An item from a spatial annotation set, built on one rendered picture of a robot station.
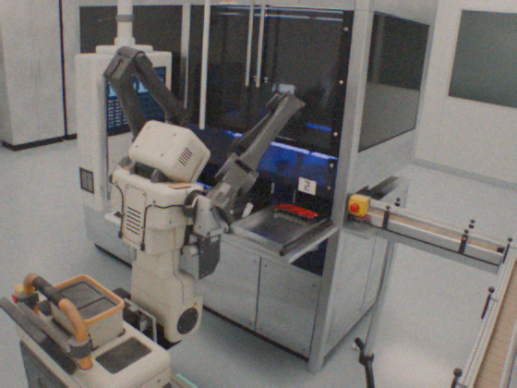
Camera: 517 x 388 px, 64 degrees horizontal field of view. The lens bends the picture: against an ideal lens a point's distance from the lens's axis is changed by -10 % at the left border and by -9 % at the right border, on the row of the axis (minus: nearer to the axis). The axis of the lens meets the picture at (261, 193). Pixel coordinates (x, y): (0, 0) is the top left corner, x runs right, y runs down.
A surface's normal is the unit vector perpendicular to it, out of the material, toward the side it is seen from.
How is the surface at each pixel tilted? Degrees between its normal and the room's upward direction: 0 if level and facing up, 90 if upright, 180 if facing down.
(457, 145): 90
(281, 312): 90
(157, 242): 90
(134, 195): 82
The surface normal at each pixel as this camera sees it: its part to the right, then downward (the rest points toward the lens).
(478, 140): -0.59, 0.25
